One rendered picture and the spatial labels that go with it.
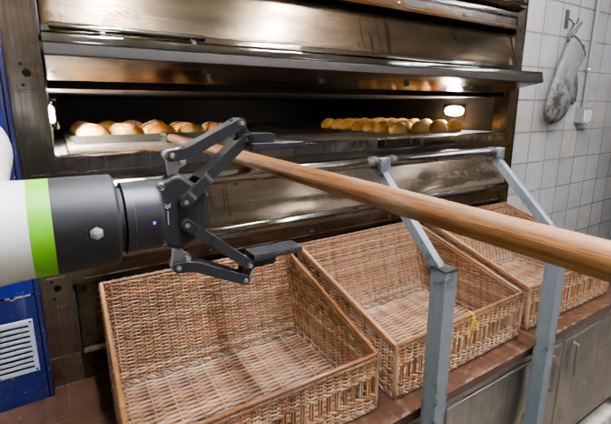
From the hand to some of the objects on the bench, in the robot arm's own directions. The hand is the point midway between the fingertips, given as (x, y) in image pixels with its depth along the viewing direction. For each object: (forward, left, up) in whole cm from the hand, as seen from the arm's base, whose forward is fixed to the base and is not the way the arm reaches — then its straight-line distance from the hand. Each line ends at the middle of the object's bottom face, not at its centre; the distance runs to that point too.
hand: (289, 196), depth 52 cm
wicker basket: (+6, +42, -60) cm, 74 cm away
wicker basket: (+66, +42, -60) cm, 99 cm away
